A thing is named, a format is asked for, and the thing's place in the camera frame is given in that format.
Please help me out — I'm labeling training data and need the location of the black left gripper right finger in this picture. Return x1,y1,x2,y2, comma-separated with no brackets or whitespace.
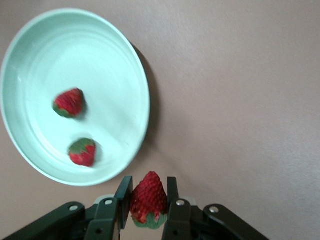
161,176,201,240

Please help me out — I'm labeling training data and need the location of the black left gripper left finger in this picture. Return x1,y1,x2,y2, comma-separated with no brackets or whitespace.
86,175,134,240

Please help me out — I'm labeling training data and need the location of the red strawberry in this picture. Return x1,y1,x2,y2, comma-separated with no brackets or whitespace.
51,87,85,119
67,137,97,168
129,171,169,230

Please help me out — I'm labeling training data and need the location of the pale green round plate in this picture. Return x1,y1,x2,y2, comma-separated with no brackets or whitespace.
0,8,151,187

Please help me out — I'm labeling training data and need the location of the brown table cover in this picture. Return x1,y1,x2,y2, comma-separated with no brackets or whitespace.
0,0,320,240

